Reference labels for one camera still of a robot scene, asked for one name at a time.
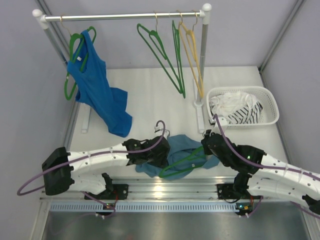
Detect striped garment in basket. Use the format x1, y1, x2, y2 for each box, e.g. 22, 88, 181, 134
211, 102, 264, 125

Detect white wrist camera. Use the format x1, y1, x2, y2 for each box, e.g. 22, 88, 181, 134
154, 126, 171, 139
209, 115, 229, 133

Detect yellow hanger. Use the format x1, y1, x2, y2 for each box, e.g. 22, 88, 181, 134
178, 14, 204, 98

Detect white clothes in basket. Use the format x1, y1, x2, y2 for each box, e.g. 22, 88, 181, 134
209, 91, 261, 116

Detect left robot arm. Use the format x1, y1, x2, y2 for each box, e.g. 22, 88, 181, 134
42, 136, 170, 199

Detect silver clothes rack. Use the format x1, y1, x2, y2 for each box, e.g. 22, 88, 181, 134
32, 3, 212, 134

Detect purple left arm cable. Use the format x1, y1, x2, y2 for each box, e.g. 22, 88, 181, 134
16, 120, 167, 218

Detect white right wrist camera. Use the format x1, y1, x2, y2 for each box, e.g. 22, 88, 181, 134
209, 115, 229, 133

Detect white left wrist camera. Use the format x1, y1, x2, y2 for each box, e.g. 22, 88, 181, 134
154, 126, 171, 139

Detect green hanger with blue top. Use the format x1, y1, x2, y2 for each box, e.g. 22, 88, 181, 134
59, 15, 97, 101

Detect light blue tank top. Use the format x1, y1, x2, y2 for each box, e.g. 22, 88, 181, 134
135, 134, 220, 180

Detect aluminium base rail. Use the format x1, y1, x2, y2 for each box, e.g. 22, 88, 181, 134
42, 176, 311, 213

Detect royal blue tank top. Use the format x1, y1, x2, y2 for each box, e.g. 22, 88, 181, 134
67, 29, 133, 138

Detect white plastic laundry basket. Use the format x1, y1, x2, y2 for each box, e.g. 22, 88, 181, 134
206, 86, 280, 129

